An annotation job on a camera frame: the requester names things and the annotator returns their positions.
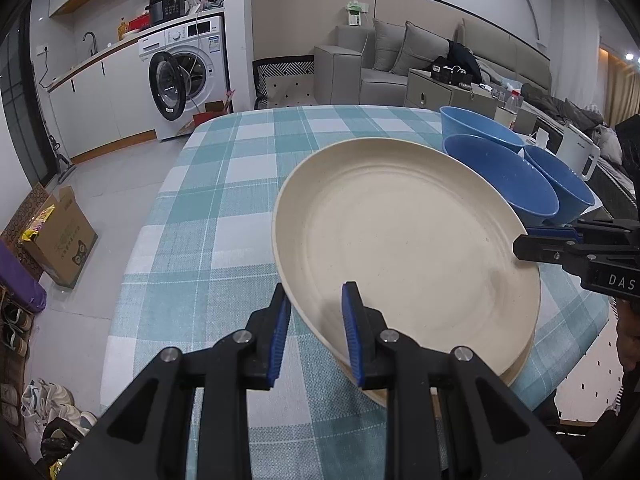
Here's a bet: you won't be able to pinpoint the black box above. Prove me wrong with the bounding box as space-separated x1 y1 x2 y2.
431 57 473 86

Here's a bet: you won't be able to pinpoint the cardboard box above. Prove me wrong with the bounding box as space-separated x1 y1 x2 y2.
17 185 98 289

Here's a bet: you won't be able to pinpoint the purple bag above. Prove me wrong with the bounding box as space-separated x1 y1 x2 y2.
0 240 47 313

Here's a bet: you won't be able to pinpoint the grey cushion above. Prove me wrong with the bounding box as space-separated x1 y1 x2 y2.
390 21 451 78
372 19 407 72

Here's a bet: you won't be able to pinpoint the white electric kettle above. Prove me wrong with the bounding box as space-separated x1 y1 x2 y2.
556 122 601 181

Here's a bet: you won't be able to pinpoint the black bag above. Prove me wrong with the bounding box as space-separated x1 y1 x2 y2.
40 417 86 466

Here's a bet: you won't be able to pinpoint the dark glass door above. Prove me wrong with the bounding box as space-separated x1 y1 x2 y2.
0 25 48 181

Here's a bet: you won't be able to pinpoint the white washing machine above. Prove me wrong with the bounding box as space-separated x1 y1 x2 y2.
137 14 230 142

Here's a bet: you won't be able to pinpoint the black jacket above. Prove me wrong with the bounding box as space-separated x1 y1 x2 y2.
440 40 483 83

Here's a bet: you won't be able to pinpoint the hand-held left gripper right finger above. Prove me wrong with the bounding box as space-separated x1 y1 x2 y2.
341 281 586 480

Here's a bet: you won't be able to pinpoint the grey blanket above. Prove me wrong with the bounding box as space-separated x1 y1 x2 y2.
520 82 626 126

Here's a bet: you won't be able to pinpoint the black pressure cooker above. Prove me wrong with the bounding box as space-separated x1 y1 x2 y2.
145 0 188 25

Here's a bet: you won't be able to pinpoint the grey side cabinet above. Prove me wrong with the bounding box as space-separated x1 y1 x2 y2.
405 70 538 111

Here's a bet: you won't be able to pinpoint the teal checked tablecloth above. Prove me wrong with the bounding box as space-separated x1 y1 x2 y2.
102 105 613 480

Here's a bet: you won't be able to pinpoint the black white patterned chair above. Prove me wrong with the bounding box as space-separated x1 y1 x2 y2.
252 56 317 111

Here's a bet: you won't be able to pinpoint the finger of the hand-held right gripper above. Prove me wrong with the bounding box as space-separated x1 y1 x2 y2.
512 232 601 273
526 219 640 243

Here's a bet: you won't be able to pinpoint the grey sofa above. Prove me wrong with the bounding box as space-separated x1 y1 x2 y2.
314 19 640 191

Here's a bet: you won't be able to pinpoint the white lower kitchen cabinets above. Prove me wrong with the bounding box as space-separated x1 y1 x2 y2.
47 42 161 161

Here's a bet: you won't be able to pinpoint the upright floor mop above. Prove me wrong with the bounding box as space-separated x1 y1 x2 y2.
47 132 76 183

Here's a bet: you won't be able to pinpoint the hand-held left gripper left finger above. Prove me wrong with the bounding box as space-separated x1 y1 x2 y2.
55 282 293 480

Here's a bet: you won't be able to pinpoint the white sneaker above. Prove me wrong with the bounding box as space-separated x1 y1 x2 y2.
22 379 76 418

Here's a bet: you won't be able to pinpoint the white dotted rug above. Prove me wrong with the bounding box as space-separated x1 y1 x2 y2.
555 310 631 423

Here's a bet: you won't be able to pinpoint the blue bowl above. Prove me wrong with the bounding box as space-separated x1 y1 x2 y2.
524 145 596 223
440 106 526 153
443 133 560 226

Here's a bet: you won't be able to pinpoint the small open red carton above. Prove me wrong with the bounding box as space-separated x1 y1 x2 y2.
192 91 236 128

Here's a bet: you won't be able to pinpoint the beige curtain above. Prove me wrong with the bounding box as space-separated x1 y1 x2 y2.
600 47 636 126

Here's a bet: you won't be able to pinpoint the green white wall device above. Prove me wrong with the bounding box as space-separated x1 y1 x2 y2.
345 2 370 27

